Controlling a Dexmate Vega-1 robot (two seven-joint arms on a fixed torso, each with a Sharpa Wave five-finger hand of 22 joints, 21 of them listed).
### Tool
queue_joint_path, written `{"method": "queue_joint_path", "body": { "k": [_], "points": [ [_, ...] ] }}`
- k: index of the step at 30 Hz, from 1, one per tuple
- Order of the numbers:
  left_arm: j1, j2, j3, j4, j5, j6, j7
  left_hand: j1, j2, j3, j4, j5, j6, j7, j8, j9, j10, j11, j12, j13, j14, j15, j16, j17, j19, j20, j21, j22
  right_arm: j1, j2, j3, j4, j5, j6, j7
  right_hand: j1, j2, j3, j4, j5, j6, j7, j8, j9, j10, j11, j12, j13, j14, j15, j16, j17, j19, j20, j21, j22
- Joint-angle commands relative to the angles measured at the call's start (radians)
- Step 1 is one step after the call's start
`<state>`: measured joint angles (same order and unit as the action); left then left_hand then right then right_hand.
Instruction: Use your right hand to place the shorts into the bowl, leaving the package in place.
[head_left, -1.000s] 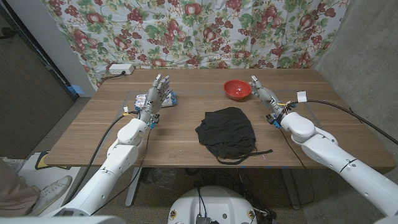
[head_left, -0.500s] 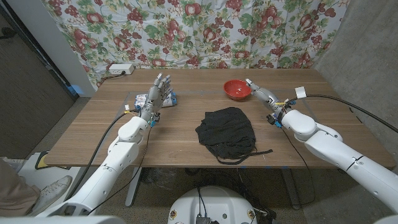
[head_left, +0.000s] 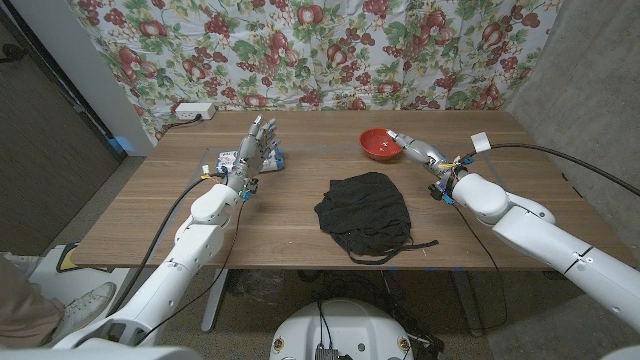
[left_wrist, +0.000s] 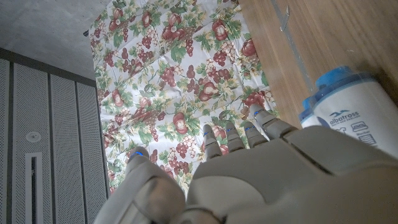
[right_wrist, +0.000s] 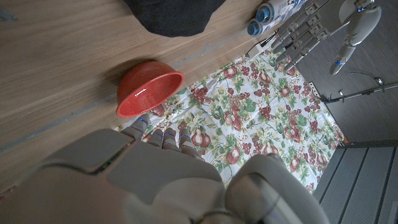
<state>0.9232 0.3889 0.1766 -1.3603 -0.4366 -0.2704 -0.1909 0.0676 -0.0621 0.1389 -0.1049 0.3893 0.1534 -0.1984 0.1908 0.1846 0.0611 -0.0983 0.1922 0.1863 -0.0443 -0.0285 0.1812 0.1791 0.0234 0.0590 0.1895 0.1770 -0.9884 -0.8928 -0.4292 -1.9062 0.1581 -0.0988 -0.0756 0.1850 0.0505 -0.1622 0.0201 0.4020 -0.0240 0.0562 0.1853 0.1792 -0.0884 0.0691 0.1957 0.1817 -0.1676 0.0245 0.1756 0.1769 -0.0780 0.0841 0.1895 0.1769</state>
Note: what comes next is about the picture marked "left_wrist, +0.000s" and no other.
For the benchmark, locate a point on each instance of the white blue package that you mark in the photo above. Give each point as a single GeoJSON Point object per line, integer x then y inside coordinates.
{"type": "Point", "coordinates": [351, 105]}

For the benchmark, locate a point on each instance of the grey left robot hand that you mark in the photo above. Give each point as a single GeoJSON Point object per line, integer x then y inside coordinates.
{"type": "Point", "coordinates": [280, 186]}

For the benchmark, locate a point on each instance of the floral fruit print backdrop cloth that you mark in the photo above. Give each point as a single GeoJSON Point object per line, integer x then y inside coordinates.
{"type": "Point", "coordinates": [174, 77]}

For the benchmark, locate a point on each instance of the grey tape outline on table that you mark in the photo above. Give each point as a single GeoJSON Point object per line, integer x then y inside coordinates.
{"type": "Point", "coordinates": [293, 49]}

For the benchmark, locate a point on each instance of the linear ceiling air vent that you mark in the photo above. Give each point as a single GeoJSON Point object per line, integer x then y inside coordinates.
{"type": "Point", "coordinates": [33, 189]}

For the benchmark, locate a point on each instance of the round white ceiling sensor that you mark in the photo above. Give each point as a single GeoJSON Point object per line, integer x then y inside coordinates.
{"type": "Point", "coordinates": [33, 137]}

